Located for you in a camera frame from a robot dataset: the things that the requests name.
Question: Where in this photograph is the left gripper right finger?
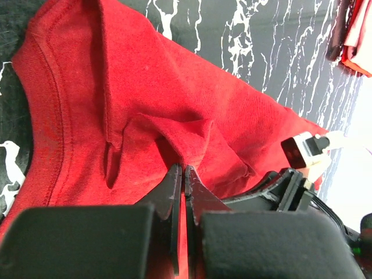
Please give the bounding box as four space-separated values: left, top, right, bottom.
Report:
185 166 365 278

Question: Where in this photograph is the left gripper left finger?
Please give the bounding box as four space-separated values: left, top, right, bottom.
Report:
1 164 182 278

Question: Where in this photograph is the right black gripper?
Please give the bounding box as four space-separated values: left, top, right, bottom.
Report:
222 168 315 212

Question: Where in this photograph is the red t shirt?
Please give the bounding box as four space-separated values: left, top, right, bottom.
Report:
0 0 329 279

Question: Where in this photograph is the folded coral t shirt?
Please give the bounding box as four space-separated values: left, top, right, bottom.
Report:
341 0 371 78

